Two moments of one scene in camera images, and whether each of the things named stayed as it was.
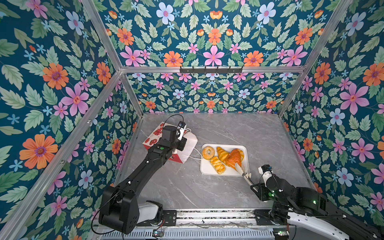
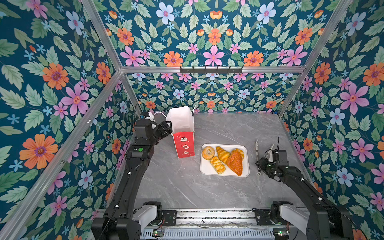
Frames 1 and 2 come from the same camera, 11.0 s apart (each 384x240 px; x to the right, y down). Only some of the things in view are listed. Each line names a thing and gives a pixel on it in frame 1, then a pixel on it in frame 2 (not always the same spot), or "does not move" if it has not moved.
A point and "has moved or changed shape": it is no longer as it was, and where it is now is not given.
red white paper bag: [181, 156] has moved or changed shape
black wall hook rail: [211, 70] does not move
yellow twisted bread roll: [218, 165] does not move
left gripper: [183, 141] → [168, 128]
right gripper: [259, 190] → [261, 164]
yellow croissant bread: [222, 154] does not move
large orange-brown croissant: [236, 155] does not move
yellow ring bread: [206, 155] does not move
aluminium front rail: [209, 224] does not move
